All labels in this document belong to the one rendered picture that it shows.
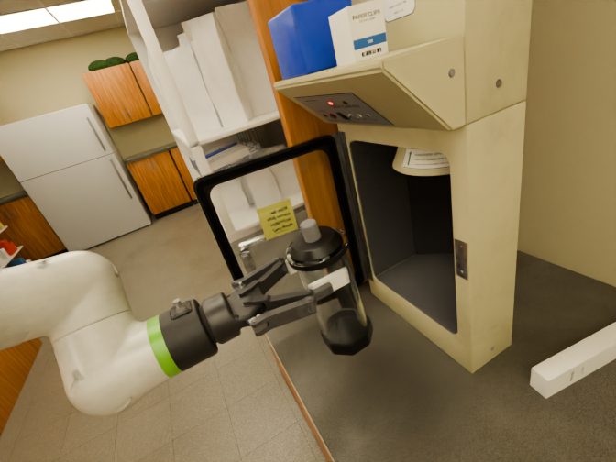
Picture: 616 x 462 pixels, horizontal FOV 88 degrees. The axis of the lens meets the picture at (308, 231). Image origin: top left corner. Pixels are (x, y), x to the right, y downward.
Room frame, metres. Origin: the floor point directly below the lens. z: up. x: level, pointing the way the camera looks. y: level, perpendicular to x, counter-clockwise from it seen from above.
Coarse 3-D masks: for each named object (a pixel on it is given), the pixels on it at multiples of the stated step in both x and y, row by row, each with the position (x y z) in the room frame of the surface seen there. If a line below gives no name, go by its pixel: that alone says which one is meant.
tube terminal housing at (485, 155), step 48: (432, 0) 0.42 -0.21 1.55; (480, 0) 0.39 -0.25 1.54; (528, 0) 0.41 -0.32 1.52; (480, 48) 0.39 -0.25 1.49; (528, 48) 0.42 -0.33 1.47; (480, 96) 0.39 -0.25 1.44; (384, 144) 0.54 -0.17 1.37; (432, 144) 0.44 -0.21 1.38; (480, 144) 0.39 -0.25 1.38; (480, 192) 0.39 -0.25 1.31; (480, 240) 0.39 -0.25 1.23; (384, 288) 0.62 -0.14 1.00; (480, 288) 0.39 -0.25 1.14; (432, 336) 0.47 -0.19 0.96; (480, 336) 0.39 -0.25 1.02
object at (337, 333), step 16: (288, 256) 0.46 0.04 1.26; (304, 272) 0.43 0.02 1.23; (320, 272) 0.42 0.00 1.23; (352, 272) 0.45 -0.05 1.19; (304, 288) 0.45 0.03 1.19; (352, 288) 0.44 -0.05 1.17; (320, 304) 0.43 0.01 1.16; (336, 304) 0.42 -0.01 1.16; (352, 304) 0.43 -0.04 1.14; (320, 320) 0.44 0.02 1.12; (336, 320) 0.42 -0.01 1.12; (352, 320) 0.42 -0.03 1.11; (336, 336) 0.43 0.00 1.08; (352, 336) 0.42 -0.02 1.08
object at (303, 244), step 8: (304, 224) 0.46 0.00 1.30; (312, 224) 0.45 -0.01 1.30; (304, 232) 0.45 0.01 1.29; (312, 232) 0.45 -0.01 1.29; (320, 232) 0.47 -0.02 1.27; (328, 232) 0.47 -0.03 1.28; (336, 232) 0.47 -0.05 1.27; (296, 240) 0.47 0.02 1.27; (304, 240) 0.47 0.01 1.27; (312, 240) 0.45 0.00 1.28; (320, 240) 0.45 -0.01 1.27; (328, 240) 0.44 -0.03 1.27; (336, 240) 0.44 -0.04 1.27; (296, 248) 0.45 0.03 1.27; (304, 248) 0.44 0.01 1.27; (312, 248) 0.43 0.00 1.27; (320, 248) 0.43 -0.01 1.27; (328, 248) 0.43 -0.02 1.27; (296, 256) 0.44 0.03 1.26; (304, 256) 0.43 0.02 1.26; (312, 256) 0.42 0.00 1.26; (320, 256) 0.42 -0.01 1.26
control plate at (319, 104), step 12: (312, 96) 0.55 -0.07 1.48; (324, 96) 0.52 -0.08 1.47; (336, 96) 0.49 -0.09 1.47; (348, 96) 0.46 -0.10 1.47; (312, 108) 0.62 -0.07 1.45; (324, 108) 0.58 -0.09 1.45; (336, 108) 0.54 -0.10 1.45; (348, 108) 0.51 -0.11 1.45; (360, 108) 0.48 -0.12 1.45; (372, 108) 0.45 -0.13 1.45; (336, 120) 0.60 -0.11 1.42; (348, 120) 0.56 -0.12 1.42; (360, 120) 0.53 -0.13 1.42; (372, 120) 0.49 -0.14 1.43; (384, 120) 0.46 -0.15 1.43
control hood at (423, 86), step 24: (408, 48) 0.43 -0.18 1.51; (432, 48) 0.37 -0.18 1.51; (456, 48) 0.38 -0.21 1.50; (336, 72) 0.43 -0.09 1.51; (360, 72) 0.38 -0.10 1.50; (384, 72) 0.35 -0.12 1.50; (408, 72) 0.35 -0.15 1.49; (432, 72) 0.36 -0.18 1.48; (456, 72) 0.38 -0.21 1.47; (288, 96) 0.64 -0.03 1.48; (360, 96) 0.44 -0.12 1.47; (384, 96) 0.40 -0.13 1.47; (408, 96) 0.36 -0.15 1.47; (432, 96) 0.36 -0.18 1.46; (456, 96) 0.38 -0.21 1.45; (408, 120) 0.42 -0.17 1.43; (432, 120) 0.38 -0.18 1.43; (456, 120) 0.38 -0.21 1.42
